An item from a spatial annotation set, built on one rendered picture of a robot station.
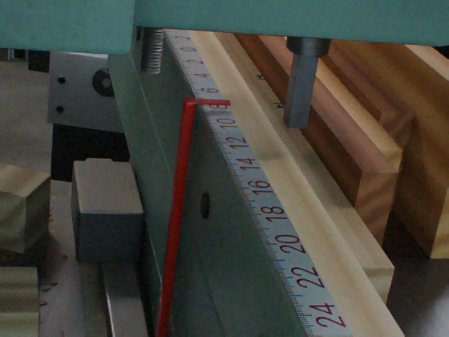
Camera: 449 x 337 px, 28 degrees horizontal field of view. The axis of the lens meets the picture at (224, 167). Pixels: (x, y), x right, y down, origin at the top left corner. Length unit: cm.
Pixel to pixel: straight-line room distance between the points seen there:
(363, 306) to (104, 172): 32
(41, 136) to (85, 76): 171
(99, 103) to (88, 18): 74
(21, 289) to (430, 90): 22
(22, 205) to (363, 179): 26
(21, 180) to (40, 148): 208
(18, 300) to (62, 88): 61
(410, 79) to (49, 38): 21
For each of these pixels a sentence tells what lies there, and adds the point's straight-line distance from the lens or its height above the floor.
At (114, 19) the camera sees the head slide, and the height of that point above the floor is 101.
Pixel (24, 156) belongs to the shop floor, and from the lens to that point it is 261.
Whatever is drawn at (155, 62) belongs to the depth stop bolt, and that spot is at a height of 96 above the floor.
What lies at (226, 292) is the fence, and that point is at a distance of 34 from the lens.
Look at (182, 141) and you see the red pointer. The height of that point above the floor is 94.
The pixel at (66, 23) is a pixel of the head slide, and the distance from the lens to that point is 30.
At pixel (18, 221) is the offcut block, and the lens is 56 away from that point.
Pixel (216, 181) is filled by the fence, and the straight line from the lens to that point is 35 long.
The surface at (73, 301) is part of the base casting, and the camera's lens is 53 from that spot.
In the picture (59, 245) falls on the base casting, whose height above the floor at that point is 80.
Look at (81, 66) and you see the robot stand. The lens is 103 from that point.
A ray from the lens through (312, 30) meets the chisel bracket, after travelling 35.
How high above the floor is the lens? 110
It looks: 25 degrees down
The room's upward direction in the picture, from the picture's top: 8 degrees clockwise
